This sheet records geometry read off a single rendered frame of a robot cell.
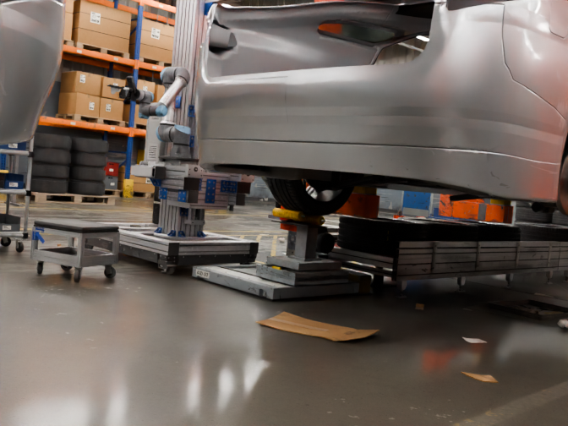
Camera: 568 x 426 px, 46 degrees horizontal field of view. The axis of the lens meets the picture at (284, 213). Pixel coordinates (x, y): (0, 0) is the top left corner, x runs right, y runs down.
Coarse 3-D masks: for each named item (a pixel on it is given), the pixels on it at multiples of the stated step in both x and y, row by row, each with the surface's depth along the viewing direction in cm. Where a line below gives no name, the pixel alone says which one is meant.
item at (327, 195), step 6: (348, 174) 441; (300, 180) 410; (306, 192) 415; (318, 192) 449; (324, 192) 446; (330, 192) 442; (336, 192) 439; (342, 192) 438; (312, 198) 419; (318, 198) 440; (324, 198) 438; (330, 198) 435; (336, 198) 434
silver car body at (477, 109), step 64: (448, 0) 250; (512, 0) 416; (256, 64) 382; (320, 64) 419; (384, 64) 255; (448, 64) 240; (512, 64) 241; (256, 128) 310; (320, 128) 280; (384, 128) 257; (448, 128) 243; (512, 128) 245; (448, 192) 524; (512, 192) 249
